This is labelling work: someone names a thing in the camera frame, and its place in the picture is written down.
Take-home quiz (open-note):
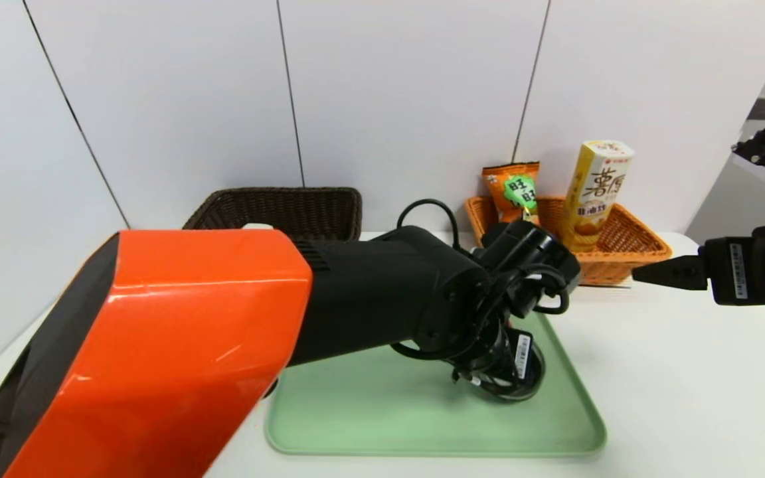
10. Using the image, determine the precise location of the light green plastic tray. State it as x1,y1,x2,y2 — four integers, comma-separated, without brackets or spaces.
266,309,608,459

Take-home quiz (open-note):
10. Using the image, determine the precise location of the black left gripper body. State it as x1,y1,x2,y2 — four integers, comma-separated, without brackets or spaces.
485,327,534,390

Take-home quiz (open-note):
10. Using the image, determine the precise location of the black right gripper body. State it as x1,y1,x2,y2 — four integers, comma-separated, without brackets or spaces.
697,221,765,307

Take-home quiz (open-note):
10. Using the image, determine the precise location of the orange snack bag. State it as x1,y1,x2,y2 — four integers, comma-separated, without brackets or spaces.
482,162,541,228

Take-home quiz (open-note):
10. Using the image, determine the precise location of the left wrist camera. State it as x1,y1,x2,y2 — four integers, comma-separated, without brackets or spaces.
479,219,582,319

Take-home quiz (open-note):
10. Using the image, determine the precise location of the yellow potato chip box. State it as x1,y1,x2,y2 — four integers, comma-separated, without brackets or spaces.
560,139,636,253

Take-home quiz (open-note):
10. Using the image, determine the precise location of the clear glass jar black insert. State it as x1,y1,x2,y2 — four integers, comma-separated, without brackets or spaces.
479,342,547,403

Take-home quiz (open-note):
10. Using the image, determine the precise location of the dark brown wicker basket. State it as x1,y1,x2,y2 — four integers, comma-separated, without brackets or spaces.
183,187,364,242

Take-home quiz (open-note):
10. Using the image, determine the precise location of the orange wicker basket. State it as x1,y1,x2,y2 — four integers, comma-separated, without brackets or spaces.
466,196,673,286

